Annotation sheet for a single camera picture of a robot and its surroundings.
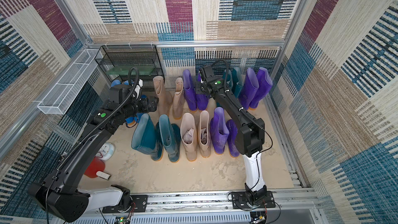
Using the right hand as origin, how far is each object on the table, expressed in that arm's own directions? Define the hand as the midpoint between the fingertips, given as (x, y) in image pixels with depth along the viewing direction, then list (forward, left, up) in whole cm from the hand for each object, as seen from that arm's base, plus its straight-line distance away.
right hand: (202, 89), depth 90 cm
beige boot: (-7, +13, 0) cm, 15 cm away
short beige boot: (-27, +7, -5) cm, 28 cm away
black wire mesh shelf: (+25, +48, +1) cm, 54 cm away
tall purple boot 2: (+1, -35, +3) cm, 35 cm away
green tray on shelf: (+16, +50, +2) cm, 52 cm away
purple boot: (-3, +7, +3) cm, 8 cm away
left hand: (-15, +25, +9) cm, 30 cm away
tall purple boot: (0, -26, +3) cm, 27 cm away
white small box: (-41, +51, -19) cm, 68 cm away
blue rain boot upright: (+3, +50, +3) cm, 50 cm away
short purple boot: (+1, 0, -11) cm, 11 cm away
